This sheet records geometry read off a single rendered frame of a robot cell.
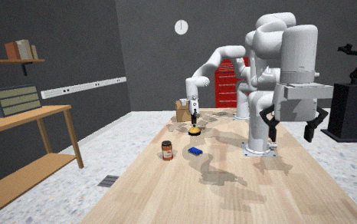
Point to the gold dome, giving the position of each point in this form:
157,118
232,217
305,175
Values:
194,131

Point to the orange jar with black lid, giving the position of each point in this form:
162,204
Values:
167,153

